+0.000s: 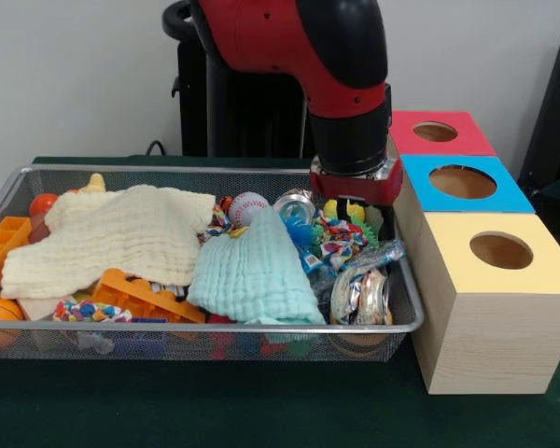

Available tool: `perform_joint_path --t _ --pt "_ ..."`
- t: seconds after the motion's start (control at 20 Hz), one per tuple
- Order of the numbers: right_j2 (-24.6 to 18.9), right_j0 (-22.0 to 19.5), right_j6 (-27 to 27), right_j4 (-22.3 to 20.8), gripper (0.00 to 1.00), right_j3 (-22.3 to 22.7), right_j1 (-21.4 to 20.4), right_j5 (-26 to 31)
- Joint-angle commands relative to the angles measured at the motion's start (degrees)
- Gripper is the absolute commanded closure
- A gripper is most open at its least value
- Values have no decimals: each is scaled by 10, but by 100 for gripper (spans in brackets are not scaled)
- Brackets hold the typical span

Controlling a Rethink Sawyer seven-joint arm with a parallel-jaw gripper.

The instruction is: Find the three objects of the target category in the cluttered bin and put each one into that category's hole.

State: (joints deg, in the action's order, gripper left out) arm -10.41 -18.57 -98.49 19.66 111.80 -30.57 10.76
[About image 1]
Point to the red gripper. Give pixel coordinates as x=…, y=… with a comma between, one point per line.
x=354, y=189

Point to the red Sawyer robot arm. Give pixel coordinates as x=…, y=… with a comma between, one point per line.
x=284, y=37

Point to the silver mesh bin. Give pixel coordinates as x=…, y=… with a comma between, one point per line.
x=261, y=338

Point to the wooden three-hole box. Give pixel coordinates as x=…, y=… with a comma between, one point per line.
x=494, y=326

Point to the yellow ball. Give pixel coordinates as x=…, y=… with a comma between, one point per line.
x=357, y=210

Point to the crushed drink can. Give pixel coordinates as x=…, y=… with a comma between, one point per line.
x=361, y=296

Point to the white baseball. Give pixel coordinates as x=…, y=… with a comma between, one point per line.
x=247, y=207

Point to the mint green muslin cloth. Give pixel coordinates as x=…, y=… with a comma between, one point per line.
x=256, y=275

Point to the orange plastic toy block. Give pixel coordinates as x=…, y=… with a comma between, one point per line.
x=135, y=294

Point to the dark green table cloth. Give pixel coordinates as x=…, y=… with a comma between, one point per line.
x=214, y=406

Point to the cream muslin cloth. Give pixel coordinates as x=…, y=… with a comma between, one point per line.
x=98, y=233

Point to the red-orange ball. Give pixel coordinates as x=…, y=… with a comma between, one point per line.
x=42, y=204

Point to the orange plastic grid tray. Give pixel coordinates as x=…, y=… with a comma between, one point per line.
x=2, y=238

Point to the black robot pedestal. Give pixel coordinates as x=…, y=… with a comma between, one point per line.
x=242, y=116

